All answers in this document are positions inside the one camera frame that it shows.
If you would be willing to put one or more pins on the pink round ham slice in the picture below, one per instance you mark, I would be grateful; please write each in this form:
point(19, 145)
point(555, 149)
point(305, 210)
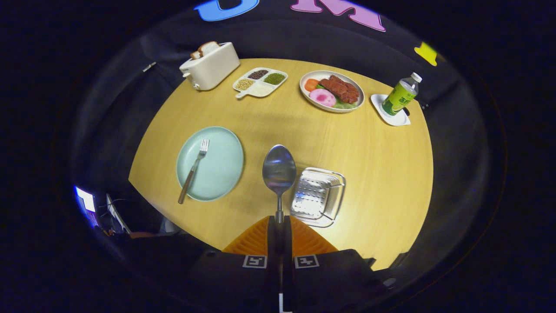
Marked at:
point(322, 98)

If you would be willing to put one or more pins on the large bread slice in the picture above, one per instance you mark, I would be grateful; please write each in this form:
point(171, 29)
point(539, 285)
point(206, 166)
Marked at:
point(208, 48)

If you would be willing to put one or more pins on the metal perforated basket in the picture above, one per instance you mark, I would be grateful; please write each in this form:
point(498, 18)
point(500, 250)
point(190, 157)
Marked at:
point(315, 195)

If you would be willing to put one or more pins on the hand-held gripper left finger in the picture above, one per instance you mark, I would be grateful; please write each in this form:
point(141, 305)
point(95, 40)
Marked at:
point(273, 243)

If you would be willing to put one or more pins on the green label drink bottle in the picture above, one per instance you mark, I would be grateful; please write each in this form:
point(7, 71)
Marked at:
point(399, 98)

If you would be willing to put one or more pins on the white square saucer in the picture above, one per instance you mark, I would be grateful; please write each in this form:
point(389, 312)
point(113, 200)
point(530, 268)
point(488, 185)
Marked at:
point(397, 120)

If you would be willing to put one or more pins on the white toaster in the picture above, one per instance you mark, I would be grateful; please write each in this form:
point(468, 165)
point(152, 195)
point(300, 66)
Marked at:
point(213, 69)

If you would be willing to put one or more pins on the white oval food plate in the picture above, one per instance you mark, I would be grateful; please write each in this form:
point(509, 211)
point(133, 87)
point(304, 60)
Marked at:
point(306, 95)

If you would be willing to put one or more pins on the pile of green beans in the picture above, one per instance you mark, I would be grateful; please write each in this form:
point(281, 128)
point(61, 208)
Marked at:
point(274, 78)

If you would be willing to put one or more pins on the green lettuce leaf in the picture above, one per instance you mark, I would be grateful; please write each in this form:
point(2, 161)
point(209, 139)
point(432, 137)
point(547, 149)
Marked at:
point(345, 104)

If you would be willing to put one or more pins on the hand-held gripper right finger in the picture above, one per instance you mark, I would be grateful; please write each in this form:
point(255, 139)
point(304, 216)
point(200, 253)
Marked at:
point(286, 243)

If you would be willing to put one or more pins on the orange carrot slice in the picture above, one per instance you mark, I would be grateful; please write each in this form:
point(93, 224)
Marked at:
point(311, 84)

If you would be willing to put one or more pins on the pile of dark beans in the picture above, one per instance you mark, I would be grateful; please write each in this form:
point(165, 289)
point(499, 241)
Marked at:
point(258, 74)

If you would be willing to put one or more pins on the white cloth clip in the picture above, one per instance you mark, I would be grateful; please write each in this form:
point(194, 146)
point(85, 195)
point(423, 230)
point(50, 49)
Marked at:
point(149, 66)

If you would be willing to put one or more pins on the pile of yellow soybeans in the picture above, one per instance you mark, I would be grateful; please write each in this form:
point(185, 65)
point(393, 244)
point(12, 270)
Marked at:
point(244, 84)

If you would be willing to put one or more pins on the brown meat pieces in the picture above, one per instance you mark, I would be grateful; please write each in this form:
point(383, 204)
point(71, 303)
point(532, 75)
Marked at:
point(341, 89)

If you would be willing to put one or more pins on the pale green plate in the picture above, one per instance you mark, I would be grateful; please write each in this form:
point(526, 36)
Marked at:
point(221, 169)

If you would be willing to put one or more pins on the small bread slice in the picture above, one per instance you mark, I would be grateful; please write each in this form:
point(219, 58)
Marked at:
point(195, 54)

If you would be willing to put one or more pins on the dark computer monitor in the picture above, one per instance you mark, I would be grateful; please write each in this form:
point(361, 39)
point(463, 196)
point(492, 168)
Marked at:
point(117, 215)

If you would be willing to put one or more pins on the lit computer screen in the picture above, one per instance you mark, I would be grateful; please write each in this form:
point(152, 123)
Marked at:
point(85, 199)

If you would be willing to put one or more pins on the white divided tray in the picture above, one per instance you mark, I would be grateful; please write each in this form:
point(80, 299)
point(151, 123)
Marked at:
point(260, 90)

